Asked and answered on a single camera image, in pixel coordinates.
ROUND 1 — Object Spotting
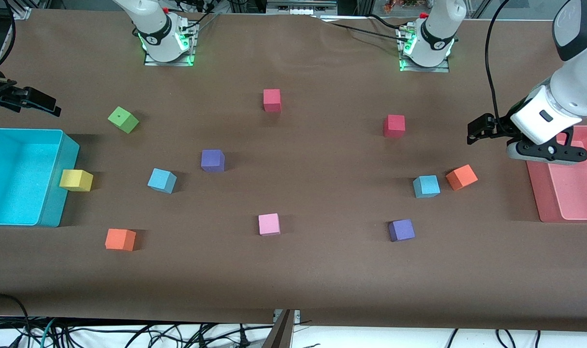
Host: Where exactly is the light blue foam block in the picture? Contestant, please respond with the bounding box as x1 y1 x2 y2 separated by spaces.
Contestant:
413 175 441 199
147 168 177 194

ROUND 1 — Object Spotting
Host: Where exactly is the orange foam block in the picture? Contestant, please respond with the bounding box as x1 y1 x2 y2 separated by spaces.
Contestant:
105 229 137 252
445 164 479 191

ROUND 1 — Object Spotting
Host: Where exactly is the yellow foam block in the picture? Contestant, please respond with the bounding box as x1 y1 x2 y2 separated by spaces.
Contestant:
59 169 94 192

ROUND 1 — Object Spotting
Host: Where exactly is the green foam block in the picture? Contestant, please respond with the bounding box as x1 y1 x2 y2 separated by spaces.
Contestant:
108 106 140 134

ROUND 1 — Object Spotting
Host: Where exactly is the cyan plastic bin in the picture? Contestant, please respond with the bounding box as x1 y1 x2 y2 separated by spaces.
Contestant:
0 128 80 228

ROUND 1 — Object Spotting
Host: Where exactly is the red foam block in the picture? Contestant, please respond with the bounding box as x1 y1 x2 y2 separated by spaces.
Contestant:
383 115 406 138
263 88 282 113

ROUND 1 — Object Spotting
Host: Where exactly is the pink plastic bin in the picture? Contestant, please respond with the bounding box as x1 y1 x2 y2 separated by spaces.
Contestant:
526 125 587 223

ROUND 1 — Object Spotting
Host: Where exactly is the purple foam block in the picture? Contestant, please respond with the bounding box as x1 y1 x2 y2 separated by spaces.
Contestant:
201 149 225 173
388 219 416 242

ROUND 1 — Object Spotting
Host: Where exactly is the brown table cover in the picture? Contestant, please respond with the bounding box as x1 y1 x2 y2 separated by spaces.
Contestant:
0 9 587 333

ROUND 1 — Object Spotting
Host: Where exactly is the grey power strip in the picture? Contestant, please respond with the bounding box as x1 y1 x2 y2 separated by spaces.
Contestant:
267 0 338 15

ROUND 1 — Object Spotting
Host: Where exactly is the pink foam block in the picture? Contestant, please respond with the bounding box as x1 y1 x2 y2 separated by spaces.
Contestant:
258 213 281 236

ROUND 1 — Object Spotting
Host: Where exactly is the dark metal pole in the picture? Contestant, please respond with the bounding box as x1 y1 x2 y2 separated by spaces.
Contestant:
262 310 295 348

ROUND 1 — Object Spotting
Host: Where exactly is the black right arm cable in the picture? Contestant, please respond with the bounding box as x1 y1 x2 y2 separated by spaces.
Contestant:
0 0 16 69

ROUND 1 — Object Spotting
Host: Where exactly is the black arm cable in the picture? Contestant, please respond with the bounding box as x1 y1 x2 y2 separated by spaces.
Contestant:
0 0 16 69
485 0 512 136

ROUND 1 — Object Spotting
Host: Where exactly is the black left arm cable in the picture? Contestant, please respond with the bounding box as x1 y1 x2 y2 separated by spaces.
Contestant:
485 0 512 136

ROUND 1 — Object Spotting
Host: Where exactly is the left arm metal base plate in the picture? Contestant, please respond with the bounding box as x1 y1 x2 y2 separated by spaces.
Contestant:
399 58 450 73

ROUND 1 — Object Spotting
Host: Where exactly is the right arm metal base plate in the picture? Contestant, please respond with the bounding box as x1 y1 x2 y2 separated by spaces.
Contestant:
144 47 196 67

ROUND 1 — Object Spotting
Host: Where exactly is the black left base cable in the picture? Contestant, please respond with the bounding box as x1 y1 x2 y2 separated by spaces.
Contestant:
318 14 406 40

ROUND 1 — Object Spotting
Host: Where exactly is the black looped floor cable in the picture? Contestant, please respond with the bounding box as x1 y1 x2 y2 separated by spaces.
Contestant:
0 293 31 348

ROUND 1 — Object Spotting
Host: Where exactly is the teal floor cable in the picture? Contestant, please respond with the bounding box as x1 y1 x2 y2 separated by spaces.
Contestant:
30 318 57 348

